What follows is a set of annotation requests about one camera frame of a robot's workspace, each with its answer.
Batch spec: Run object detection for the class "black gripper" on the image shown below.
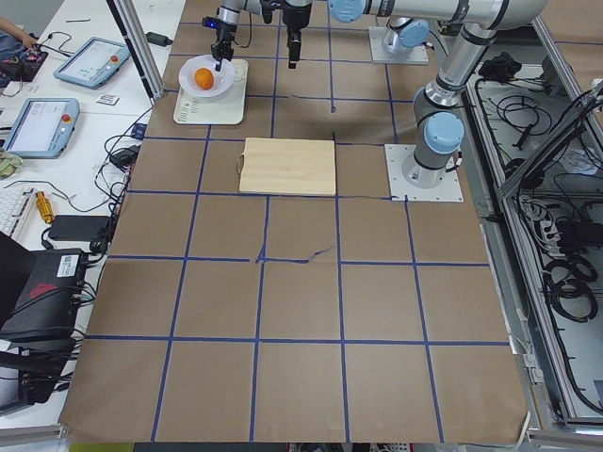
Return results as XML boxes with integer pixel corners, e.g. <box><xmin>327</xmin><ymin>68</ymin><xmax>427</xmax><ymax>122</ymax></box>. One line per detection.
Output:
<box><xmin>282</xmin><ymin>0</ymin><xmax>311</xmax><ymax>69</ymax></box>
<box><xmin>211</xmin><ymin>19</ymin><xmax>236</xmax><ymax>72</ymax></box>

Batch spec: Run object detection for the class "white ribbed plate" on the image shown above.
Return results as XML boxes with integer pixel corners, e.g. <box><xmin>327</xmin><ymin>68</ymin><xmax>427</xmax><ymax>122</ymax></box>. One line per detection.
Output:
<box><xmin>178</xmin><ymin>55</ymin><xmax>235</xmax><ymax>98</ymax></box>

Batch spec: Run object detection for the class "orange fruit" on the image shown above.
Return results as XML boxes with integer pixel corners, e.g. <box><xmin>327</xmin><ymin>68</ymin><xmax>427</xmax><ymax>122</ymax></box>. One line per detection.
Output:
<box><xmin>194</xmin><ymin>68</ymin><xmax>215</xmax><ymax>90</ymax></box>

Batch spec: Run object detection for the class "cream bear tray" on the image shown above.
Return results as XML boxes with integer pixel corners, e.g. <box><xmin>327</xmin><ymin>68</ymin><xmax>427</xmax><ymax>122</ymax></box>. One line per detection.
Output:
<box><xmin>173</xmin><ymin>55</ymin><xmax>249</xmax><ymax>125</ymax></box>

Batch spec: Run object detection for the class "bamboo cutting board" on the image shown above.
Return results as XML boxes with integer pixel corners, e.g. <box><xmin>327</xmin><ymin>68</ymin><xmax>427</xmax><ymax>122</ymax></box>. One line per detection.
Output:
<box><xmin>239</xmin><ymin>137</ymin><xmax>336</xmax><ymax>196</ymax></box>

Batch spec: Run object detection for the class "upper teach pendant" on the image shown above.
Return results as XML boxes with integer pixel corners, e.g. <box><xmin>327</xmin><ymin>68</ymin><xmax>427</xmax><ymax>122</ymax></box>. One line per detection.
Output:
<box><xmin>53</xmin><ymin>37</ymin><xmax>130</xmax><ymax>89</ymax></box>

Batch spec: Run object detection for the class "teach pendant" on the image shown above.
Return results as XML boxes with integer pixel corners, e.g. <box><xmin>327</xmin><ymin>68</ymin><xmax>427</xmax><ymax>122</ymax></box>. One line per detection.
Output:
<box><xmin>4</xmin><ymin>98</ymin><xmax>80</xmax><ymax>159</ymax></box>
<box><xmin>53</xmin><ymin>37</ymin><xmax>130</xmax><ymax>89</ymax></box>

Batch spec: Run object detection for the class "lower teach pendant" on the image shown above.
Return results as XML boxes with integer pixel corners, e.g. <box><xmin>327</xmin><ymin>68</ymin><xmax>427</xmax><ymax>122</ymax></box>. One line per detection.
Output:
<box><xmin>4</xmin><ymin>98</ymin><xmax>80</xmax><ymax>159</ymax></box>

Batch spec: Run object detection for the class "black power brick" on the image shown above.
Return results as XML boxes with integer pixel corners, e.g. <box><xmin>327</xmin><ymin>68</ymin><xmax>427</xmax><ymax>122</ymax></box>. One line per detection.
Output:
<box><xmin>48</xmin><ymin>215</ymin><xmax>109</xmax><ymax>241</ymax></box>

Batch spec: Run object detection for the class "gold cylinder tool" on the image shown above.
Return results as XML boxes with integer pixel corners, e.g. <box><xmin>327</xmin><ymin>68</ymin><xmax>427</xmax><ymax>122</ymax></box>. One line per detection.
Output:
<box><xmin>35</xmin><ymin>191</ymin><xmax>55</xmax><ymax>224</ymax></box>

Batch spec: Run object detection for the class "white keyboard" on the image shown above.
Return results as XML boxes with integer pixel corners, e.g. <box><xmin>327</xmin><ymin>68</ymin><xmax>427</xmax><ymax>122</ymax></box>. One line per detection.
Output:
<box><xmin>1</xmin><ymin>186</ymin><xmax>36</xmax><ymax>239</ymax></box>

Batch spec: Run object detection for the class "black red laptop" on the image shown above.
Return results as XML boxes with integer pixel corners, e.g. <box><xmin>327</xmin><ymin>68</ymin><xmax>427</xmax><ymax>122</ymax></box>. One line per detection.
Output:
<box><xmin>1</xmin><ymin>234</ymin><xmax>89</xmax><ymax>343</ymax></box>

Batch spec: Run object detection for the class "aluminium frame post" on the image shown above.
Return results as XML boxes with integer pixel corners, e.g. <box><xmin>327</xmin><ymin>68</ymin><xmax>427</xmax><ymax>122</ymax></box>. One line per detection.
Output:
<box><xmin>106</xmin><ymin>0</ymin><xmax>165</xmax><ymax>101</ymax></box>

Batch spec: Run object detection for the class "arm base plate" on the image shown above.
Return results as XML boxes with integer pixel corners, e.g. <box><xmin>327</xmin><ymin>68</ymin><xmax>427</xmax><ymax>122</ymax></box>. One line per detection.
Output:
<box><xmin>368</xmin><ymin>26</ymin><xmax>429</xmax><ymax>65</ymax></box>
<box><xmin>384</xmin><ymin>144</ymin><xmax>464</xmax><ymax>202</ymax></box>

